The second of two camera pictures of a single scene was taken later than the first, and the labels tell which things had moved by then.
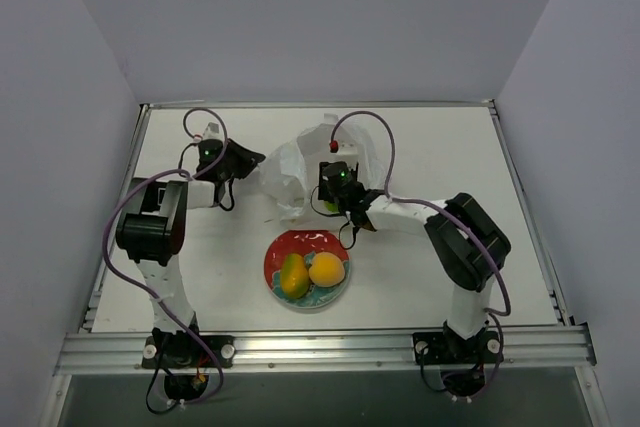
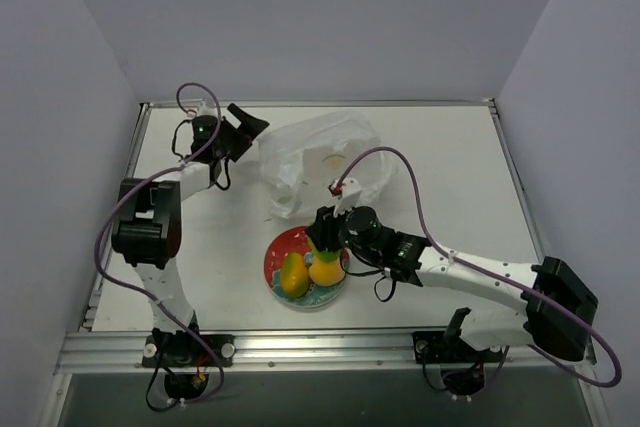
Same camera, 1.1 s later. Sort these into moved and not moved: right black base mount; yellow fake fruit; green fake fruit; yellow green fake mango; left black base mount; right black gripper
Moved: green fake fruit; right black gripper
Not moved: right black base mount; left black base mount; yellow fake fruit; yellow green fake mango
